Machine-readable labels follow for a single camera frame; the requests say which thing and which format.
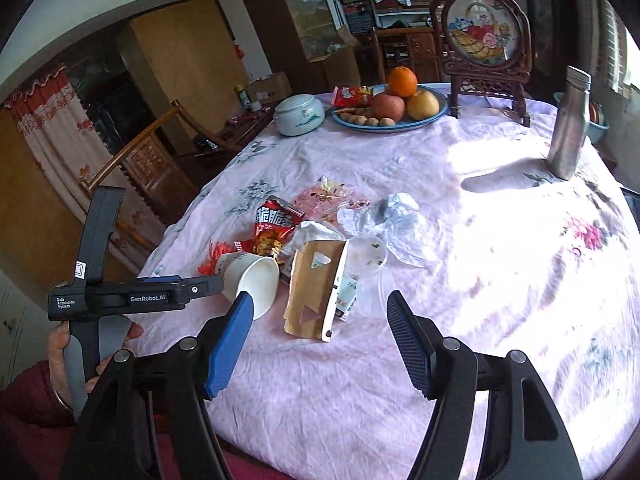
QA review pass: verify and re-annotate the white red-flowered curtain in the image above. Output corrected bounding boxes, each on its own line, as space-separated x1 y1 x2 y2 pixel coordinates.
4 66 168 251

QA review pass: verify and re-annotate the small red snack packet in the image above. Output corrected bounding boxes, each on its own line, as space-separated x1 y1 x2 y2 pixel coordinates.
332 85 375 109

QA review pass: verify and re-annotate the clear floral plastic bag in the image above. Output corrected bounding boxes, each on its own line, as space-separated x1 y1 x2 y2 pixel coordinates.
292 175 373 226

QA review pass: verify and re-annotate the pile of brown longans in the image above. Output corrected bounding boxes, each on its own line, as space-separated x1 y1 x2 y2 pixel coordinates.
339 112 396 129

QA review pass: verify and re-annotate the white window shutter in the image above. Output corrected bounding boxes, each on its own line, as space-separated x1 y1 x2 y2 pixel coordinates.
595 0 632 96

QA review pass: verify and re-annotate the blue plastic basin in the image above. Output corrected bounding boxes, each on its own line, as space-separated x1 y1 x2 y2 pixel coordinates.
552 91 611 147

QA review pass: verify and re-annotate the brown paper bag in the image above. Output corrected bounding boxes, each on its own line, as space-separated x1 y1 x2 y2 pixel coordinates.
283 239 349 343

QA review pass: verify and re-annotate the pink floral tablecloth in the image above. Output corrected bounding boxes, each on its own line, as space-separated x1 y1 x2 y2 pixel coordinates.
137 82 640 461

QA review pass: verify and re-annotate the round clear plastic lid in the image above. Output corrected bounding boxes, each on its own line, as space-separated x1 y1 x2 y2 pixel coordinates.
345 236 389 275

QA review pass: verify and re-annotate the pale ceramic lidded jar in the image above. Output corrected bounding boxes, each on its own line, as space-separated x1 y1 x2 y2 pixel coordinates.
272 94 327 137

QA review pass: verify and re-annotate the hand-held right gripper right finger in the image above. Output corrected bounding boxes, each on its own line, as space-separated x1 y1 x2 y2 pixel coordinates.
386 290 583 480

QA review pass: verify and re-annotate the cluttered shelf unit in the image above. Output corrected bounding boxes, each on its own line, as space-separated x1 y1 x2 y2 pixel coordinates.
332 0 381 36

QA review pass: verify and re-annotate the tall brown glass-door cabinet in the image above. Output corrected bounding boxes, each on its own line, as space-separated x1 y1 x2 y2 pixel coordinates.
230 0 363 91

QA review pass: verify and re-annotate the blue fruit plate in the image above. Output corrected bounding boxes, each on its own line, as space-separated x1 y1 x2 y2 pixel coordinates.
331 85 449 134

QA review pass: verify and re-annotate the person's left forearm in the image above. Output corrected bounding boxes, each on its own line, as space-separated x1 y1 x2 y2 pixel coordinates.
0 362 90 480

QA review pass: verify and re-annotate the carved wooden embroidery screen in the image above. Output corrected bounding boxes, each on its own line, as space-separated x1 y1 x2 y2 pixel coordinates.
429 0 533 128

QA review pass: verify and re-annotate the crumpled clear plastic film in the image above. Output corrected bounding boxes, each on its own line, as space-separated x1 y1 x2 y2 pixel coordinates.
336 192 443 268

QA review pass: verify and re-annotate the stainless steel bottle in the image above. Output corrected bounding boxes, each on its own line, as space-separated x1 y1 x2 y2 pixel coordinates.
545 66 593 181

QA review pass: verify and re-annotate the wooden armchair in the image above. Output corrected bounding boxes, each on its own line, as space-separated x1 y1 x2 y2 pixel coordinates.
80 100 261 261

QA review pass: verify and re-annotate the carved wooden sideboard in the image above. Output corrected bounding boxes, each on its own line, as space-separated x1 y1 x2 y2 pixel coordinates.
370 25 443 84

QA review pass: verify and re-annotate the yellow pear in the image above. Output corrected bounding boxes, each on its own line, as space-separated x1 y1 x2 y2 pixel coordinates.
405 90 441 121

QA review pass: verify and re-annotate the person's left hand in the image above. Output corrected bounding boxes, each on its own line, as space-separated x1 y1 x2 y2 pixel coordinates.
47 320 144 411

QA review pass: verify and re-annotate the plywood partition panel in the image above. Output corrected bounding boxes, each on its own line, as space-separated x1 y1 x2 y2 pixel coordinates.
0 107 96 291

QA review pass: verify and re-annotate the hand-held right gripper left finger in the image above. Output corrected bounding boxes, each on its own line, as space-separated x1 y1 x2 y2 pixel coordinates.
62 290 256 480

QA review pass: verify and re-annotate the orange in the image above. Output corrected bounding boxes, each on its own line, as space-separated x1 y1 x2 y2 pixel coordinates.
387 66 419 98

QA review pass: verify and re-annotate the small white carton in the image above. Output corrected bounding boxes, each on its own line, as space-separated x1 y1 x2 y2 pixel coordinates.
332 275 361 322

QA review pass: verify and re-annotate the white paper cup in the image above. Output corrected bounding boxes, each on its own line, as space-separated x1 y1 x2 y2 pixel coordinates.
214 251 281 322

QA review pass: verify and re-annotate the small cardboard box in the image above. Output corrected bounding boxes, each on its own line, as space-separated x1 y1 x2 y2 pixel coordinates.
244 71 293 106

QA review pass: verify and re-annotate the red apple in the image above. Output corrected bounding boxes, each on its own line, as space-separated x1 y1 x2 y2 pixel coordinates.
370 92 407 125

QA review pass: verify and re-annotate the wooden door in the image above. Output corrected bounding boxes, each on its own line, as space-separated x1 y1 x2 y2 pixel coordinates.
117 0 241 156

